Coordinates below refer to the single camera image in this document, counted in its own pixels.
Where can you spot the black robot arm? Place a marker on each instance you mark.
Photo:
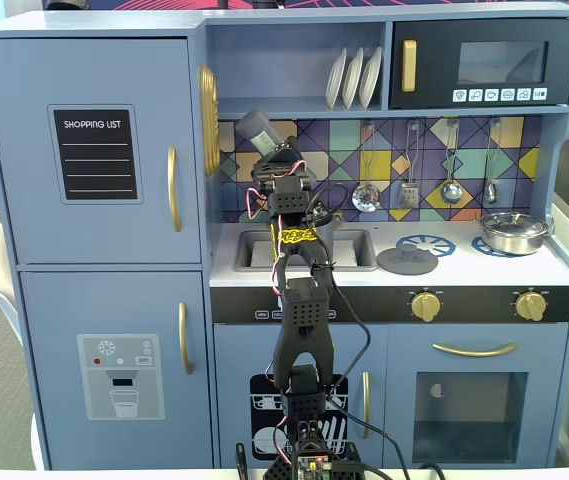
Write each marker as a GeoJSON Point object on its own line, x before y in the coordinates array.
{"type": "Point", "coordinates": [304, 310]}

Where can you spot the gray pot lid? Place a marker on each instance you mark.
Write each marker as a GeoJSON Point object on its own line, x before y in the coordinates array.
{"type": "Point", "coordinates": [406, 262]}

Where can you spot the black device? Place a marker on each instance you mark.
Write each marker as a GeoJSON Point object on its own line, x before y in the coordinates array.
{"type": "Point", "coordinates": [266, 4]}

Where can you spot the metal skimmer spoon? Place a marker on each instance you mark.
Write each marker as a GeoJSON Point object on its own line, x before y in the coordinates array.
{"type": "Point", "coordinates": [366, 198]}

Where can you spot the black dishwasher sticker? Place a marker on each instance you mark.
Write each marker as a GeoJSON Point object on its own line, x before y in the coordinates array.
{"type": "Point", "coordinates": [264, 400]}

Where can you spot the gold stove knob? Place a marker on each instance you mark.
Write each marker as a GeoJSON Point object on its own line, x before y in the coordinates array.
{"type": "Point", "coordinates": [530, 306]}
{"type": "Point", "coordinates": [425, 306]}

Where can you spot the metal slotted spatula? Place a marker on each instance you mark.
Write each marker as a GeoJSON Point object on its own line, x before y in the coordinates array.
{"type": "Point", "coordinates": [408, 197]}

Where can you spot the blue toy kitchen unit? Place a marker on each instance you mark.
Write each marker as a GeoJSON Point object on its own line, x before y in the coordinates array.
{"type": "Point", "coordinates": [294, 65]}

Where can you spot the gray plastic pot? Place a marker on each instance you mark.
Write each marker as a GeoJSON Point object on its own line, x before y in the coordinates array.
{"type": "Point", "coordinates": [331, 235]}

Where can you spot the large blue fridge door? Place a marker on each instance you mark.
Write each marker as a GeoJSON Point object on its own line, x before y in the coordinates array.
{"type": "Point", "coordinates": [24, 225]}

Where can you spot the robot controller board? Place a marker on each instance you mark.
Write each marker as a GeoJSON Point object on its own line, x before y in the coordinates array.
{"type": "Point", "coordinates": [314, 465]}

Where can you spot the black microwave door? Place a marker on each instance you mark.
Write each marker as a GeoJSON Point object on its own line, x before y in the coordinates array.
{"type": "Point", "coordinates": [434, 60]}

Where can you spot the black table clamp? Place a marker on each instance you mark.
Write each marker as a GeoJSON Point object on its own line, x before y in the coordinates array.
{"type": "Point", "coordinates": [241, 460]}

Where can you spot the steel pot lid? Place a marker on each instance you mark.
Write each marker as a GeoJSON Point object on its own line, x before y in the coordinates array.
{"type": "Point", "coordinates": [514, 222]}

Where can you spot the black shopping list board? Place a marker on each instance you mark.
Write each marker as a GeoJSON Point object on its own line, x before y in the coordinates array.
{"type": "Point", "coordinates": [94, 150]}

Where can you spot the gray salt shaker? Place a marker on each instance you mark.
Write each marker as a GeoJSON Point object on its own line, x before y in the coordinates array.
{"type": "Point", "coordinates": [256, 127]}

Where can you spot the blue fridge door with dispenser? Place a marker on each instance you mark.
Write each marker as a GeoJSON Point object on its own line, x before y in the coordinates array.
{"type": "Point", "coordinates": [54, 310]}

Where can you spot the black round object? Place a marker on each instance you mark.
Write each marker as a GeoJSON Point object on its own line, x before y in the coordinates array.
{"type": "Point", "coordinates": [66, 4]}

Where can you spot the metal ladle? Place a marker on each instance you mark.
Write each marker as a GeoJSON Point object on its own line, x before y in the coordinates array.
{"type": "Point", "coordinates": [450, 192]}

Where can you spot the black control panel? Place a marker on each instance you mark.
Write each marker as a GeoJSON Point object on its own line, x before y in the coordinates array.
{"type": "Point", "coordinates": [479, 305]}

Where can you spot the white toy plate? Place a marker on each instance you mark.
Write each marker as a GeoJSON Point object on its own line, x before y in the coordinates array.
{"type": "Point", "coordinates": [351, 80]}
{"type": "Point", "coordinates": [370, 77]}
{"type": "Point", "coordinates": [335, 82]}

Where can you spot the steel pot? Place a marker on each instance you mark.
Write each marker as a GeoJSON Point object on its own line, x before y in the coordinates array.
{"type": "Point", "coordinates": [519, 245]}

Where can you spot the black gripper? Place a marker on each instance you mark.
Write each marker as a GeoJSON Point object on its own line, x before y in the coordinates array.
{"type": "Point", "coordinates": [284, 159]}

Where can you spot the blue oven door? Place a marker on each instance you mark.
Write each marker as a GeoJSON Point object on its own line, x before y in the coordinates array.
{"type": "Point", "coordinates": [404, 400]}

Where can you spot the gold faucet knob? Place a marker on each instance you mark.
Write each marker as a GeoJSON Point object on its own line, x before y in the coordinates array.
{"type": "Point", "coordinates": [337, 215]}

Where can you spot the gray sink basin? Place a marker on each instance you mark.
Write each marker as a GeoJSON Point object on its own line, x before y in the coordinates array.
{"type": "Point", "coordinates": [364, 250]}

